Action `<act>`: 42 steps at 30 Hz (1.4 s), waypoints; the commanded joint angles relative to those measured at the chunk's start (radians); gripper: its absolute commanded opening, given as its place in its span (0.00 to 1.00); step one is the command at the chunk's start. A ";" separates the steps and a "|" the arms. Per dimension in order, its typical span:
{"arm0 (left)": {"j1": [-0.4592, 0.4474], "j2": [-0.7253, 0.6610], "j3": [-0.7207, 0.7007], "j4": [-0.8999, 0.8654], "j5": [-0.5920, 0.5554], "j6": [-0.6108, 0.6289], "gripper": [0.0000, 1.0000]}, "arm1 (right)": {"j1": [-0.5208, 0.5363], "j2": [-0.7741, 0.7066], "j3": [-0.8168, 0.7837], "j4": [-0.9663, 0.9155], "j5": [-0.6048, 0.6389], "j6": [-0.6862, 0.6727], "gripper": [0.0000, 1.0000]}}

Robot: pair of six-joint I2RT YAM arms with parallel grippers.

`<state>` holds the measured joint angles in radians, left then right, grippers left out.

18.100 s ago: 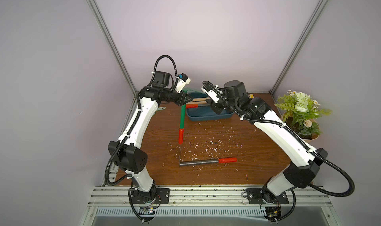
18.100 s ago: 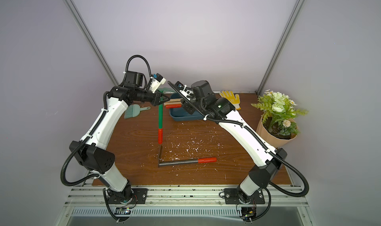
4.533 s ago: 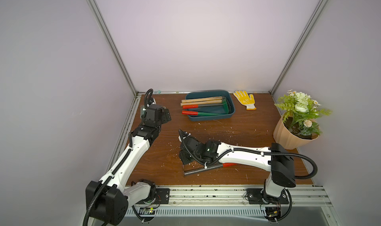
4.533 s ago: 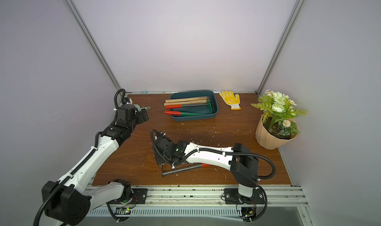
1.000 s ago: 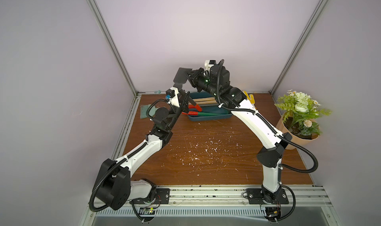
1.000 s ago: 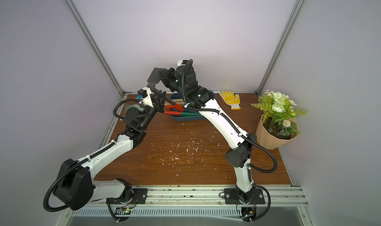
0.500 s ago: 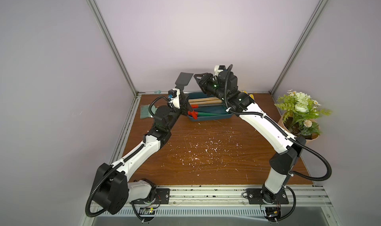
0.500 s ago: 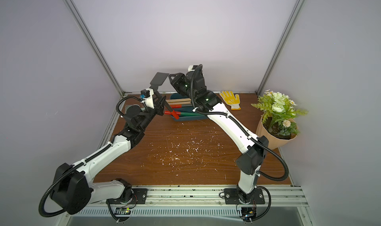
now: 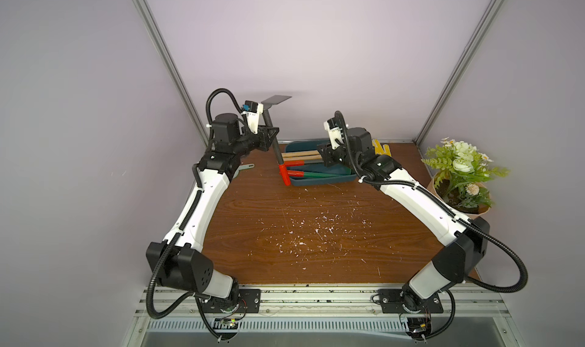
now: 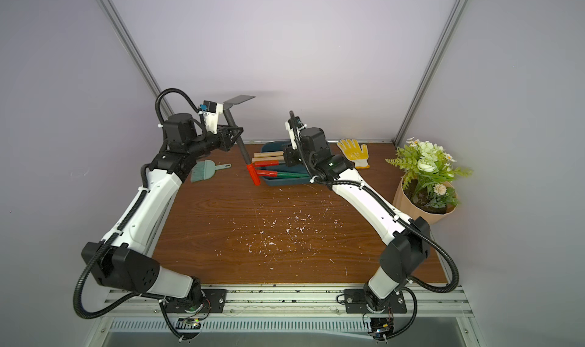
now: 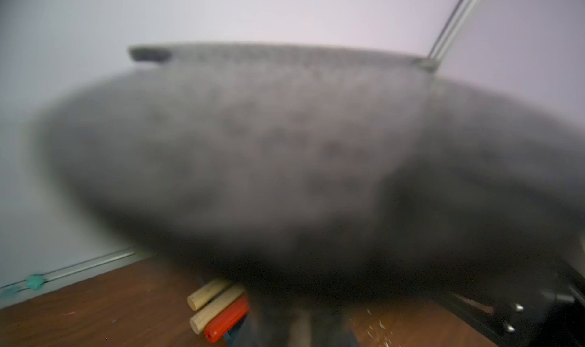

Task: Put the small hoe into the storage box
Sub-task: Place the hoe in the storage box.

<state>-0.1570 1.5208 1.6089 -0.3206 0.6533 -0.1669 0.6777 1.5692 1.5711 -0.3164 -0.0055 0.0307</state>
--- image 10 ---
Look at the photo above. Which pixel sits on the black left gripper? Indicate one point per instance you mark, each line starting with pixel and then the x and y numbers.
pixel 222 138

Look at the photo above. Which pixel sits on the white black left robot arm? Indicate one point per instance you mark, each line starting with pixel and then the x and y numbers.
pixel 120 259

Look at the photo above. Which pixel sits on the wooden handle small hoe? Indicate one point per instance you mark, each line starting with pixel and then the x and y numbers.
pixel 271 154

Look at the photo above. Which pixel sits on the green tool red grip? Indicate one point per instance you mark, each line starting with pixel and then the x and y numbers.
pixel 281 175

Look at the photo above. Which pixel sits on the aluminium front rail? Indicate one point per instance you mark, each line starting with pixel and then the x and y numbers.
pixel 337 309

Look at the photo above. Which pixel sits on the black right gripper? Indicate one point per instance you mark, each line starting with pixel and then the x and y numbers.
pixel 292 154

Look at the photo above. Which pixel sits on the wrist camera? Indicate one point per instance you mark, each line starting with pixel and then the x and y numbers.
pixel 294 125
pixel 210 113

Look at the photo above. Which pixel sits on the yellow white work glove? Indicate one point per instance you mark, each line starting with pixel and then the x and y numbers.
pixel 355 152

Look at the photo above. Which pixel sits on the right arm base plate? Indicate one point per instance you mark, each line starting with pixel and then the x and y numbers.
pixel 361 301

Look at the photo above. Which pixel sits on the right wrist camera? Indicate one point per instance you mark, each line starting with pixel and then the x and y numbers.
pixel 294 125

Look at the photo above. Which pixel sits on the grey tool red grip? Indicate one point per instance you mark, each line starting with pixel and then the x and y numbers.
pixel 268 163
pixel 240 137

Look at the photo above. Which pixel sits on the green hand brush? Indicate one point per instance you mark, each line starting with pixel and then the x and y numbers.
pixel 205 170

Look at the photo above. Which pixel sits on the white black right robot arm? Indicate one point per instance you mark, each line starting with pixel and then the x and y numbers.
pixel 408 241

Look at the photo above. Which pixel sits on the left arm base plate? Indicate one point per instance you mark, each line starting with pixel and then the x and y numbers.
pixel 211 301

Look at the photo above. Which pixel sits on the green artificial flower plant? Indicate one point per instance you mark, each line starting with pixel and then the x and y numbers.
pixel 428 173

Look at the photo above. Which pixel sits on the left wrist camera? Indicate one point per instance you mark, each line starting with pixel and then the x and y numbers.
pixel 210 113

